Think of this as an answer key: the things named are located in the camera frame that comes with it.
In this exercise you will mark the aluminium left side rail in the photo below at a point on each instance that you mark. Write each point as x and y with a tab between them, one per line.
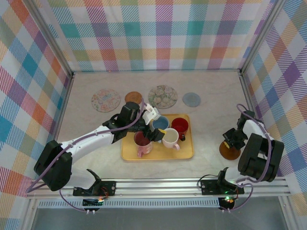
70	82

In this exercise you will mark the right control board with LEDs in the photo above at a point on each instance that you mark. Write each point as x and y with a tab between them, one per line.
227	202

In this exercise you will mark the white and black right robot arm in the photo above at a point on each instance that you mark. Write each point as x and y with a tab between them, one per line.
261	155

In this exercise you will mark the aluminium right frame post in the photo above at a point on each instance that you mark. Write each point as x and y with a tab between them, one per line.
260	36

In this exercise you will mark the aluminium frame post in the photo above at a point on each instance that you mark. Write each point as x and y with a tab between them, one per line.
51	40
260	36

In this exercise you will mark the aluminium right side rail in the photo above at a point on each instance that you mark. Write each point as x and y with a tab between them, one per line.
247	95

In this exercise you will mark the left control board with LEDs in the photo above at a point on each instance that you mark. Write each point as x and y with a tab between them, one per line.
92	203

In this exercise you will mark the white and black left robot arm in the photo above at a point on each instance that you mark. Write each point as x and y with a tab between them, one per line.
86	141

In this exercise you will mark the grey round coaster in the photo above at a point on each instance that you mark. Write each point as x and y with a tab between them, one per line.
191	99

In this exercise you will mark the aluminium left frame post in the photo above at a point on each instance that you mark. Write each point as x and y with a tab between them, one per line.
51	40

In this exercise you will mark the pale pink mug cream inside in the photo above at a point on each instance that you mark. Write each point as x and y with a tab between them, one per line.
170	137

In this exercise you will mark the blue ceramic mug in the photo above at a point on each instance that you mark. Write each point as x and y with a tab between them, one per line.
161	124

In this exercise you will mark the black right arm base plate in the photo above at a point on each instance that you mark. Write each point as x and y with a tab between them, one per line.
208	187

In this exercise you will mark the small cork coaster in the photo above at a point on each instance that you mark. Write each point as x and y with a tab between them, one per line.
133	96

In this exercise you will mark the pink cartoon round coaster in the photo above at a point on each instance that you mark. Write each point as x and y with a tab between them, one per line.
105	100

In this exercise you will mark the pink floral mug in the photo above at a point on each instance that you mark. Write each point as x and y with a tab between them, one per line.
142	146

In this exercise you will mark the yellow plastic tray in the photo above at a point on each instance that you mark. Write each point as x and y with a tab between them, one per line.
168	154

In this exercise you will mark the brown round coaster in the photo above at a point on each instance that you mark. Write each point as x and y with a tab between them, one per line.
227	155

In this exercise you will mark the aluminium mounting rail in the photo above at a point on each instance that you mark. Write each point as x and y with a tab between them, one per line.
156	188

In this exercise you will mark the control board with leds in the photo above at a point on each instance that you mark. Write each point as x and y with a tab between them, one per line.
92	203
227	202

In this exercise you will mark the green floral round coaster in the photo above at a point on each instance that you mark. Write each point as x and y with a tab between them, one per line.
162	96

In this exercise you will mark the aluminium rear frame rail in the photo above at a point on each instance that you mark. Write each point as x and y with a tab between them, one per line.
156	70

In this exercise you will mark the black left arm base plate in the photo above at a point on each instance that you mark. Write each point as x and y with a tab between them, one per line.
109	188

